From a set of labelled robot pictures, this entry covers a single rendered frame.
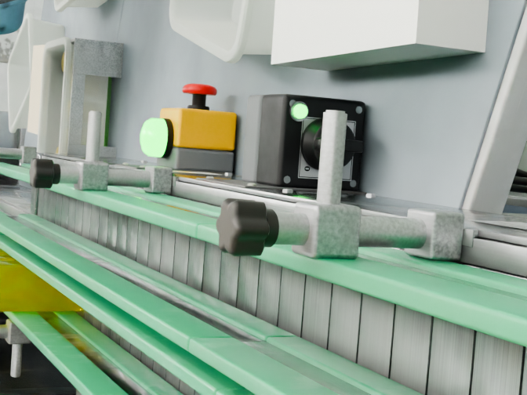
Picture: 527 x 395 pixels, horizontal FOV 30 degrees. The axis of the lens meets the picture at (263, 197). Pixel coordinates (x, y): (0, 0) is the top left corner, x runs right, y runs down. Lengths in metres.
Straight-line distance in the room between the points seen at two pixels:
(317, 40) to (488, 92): 0.17
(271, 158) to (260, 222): 0.38
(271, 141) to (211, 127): 0.27
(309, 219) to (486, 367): 0.12
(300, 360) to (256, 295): 0.14
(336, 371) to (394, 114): 0.31
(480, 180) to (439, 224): 0.23
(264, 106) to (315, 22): 0.08
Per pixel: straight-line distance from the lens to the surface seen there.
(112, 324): 0.81
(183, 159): 1.10
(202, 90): 1.12
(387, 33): 0.74
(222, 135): 1.11
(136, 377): 0.93
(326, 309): 0.65
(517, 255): 0.49
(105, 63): 1.58
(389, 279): 0.43
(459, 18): 0.73
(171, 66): 1.36
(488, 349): 0.51
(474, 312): 0.38
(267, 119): 0.85
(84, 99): 1.57
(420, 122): 0.80
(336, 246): 0.48
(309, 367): 0.60
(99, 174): 0.91
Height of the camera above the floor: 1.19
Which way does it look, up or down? 25 degrees down
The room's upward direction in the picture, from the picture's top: 87 degrees counter-clockwise
